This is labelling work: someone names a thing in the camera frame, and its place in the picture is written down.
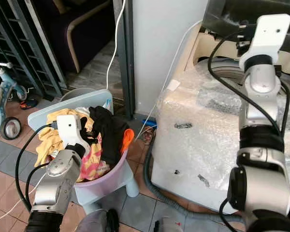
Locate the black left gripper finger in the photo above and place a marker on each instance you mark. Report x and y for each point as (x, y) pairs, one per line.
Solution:
(84, 123)

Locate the black garment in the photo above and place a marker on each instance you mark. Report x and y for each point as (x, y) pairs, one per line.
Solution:
(111, 130)

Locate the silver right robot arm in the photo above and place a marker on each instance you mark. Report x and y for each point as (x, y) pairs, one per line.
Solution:
(261, 145)

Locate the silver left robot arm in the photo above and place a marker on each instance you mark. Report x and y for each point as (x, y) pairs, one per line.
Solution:
(60, 179)

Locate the cream top-load washing machine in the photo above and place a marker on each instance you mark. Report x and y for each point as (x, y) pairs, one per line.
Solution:
(208, 48)

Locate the dark washing machine lid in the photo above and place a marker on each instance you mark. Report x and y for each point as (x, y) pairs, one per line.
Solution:
(227, 14)

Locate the pink yellow print garment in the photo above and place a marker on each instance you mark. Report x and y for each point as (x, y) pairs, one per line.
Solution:
(92, 164)

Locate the grey plastic basin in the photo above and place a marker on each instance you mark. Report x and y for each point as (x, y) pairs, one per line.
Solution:
(72, 94)

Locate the orange garment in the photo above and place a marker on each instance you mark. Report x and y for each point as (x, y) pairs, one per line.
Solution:
(128, 137)

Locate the lilac plastic laundry basket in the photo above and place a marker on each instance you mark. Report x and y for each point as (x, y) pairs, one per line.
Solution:
(106, 181)

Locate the dark shoe with orange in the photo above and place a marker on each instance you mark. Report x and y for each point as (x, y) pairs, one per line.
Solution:
(26, 104)

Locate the light blue child tricycle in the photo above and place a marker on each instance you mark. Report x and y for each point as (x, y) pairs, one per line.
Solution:
(5, 94)

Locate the dark metal grille gate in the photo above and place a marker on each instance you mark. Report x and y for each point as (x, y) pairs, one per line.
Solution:
(43, 43)

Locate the grey left robot leg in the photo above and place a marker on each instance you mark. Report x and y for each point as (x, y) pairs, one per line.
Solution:
(96, 221)

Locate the grey robot leg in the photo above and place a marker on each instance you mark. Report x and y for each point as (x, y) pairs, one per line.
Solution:
(96, 221)
(169, 225)

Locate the dark armchair with tan trim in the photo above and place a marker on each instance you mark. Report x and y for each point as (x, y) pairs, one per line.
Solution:
(92, 34)

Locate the clear bubble wrap sheet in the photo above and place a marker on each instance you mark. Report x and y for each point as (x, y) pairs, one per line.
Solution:
(203, 145)

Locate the grey right robot leg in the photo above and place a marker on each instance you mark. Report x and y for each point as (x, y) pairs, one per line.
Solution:
(169, 225)

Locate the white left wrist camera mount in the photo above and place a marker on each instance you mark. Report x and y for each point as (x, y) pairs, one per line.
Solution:
(69, 128)

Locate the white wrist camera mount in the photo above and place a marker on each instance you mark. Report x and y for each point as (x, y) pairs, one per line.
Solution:
(268, 36)
(69, 128)

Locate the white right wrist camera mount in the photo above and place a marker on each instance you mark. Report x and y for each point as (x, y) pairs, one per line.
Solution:
(268, 36)

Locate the dark door frame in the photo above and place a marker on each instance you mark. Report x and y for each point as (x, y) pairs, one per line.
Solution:
(128, 72)

